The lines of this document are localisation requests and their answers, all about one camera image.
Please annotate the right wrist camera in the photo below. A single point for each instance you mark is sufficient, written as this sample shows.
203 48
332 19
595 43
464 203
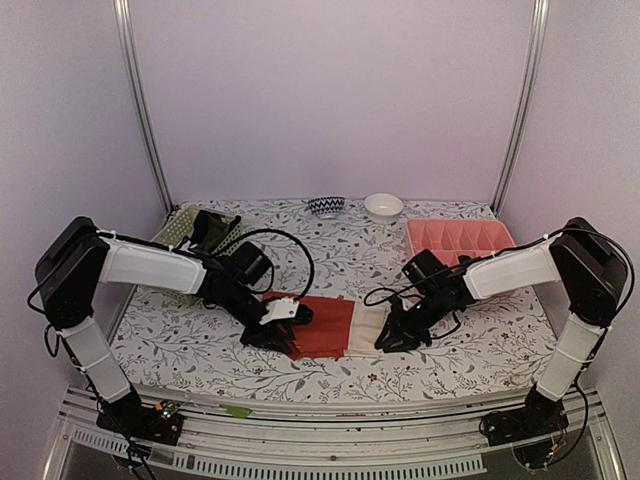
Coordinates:
396 305

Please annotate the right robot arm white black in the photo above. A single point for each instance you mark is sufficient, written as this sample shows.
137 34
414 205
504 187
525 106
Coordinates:
596 274

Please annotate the pink divided organizer tray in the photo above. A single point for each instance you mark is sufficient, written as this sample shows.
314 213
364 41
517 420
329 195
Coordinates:
436 245

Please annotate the aluminium frame post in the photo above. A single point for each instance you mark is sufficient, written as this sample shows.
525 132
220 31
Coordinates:
533 58
124 25

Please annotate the right aluminium frame post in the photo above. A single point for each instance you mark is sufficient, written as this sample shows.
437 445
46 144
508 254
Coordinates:
533 58

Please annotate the small white bowl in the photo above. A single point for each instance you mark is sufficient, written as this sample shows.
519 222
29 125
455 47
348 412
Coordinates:
383 208

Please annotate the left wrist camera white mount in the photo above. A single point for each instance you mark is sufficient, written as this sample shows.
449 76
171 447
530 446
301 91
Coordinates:
286 309

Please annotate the red cloth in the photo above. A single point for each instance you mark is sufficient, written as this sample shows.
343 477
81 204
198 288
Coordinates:
339 328

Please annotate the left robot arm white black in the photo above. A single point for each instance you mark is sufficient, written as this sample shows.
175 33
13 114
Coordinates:
84 258

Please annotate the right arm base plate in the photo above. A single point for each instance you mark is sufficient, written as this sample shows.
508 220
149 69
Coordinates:
508 426

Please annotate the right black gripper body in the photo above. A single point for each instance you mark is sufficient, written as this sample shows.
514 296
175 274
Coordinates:
426 314

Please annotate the beige perforated plastic basket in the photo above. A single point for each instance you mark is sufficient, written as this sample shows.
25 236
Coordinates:
176 234

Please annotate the left aluminium frame post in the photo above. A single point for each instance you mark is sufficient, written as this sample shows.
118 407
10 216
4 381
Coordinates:
124 25

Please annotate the floral patterned table mat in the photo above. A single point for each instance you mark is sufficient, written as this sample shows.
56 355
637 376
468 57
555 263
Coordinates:
500 344

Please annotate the front aluminium rail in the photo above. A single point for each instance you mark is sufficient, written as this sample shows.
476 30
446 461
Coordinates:
428 439

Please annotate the blue white zigzag bowl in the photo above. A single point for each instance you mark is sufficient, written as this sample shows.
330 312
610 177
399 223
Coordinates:
327 206

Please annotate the green tape piece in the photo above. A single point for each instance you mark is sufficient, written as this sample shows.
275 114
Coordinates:
237 411

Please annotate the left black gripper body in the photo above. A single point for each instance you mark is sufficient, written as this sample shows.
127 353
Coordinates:
237 302

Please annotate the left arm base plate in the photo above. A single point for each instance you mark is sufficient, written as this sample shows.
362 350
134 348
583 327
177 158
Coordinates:
134 421

